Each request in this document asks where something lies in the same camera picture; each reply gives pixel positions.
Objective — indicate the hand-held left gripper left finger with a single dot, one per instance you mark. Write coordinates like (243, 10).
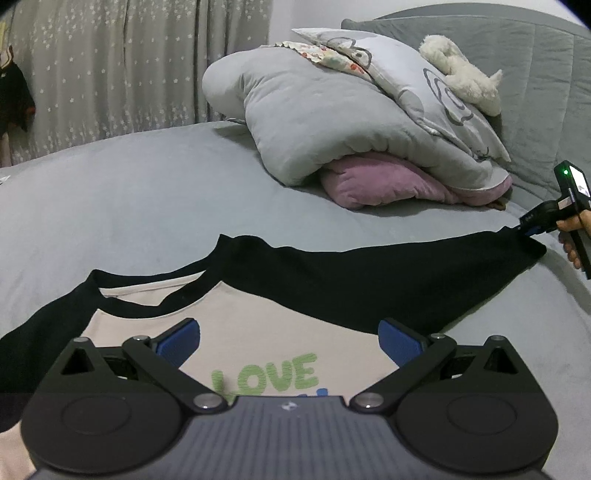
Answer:
(181, 344)

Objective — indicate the white plush toy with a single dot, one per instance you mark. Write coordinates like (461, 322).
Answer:
(466, 76)

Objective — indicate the black hanging garment orange trim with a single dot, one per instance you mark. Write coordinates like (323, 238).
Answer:
(14, 92)

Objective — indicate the floral scalloped cloth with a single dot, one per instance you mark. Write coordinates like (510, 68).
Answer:
(323, 55)

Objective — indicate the grey quilted headboard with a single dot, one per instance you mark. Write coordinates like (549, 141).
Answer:
(540, 78)

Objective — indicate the pink hanging garment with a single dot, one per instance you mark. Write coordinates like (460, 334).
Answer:
(3, 150)

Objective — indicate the grey folded duvet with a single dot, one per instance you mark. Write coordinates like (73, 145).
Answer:
(323, 124)

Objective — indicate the grey star-patterned curtain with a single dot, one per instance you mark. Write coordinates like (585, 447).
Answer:
(115, 69)

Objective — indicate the pink folded blanket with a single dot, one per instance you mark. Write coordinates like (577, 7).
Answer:
(378, 182)

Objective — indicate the black and cream raglan shirt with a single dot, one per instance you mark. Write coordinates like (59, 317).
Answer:
(277, 327)

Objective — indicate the grey printed pillow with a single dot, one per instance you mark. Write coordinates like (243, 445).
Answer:
(406, 78)

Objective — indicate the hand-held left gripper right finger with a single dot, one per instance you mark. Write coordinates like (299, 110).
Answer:
(398, 344)

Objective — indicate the person's right hand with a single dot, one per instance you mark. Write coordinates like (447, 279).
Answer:
(572, 226)

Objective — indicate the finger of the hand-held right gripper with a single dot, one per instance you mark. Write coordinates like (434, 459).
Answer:
(535, 221)

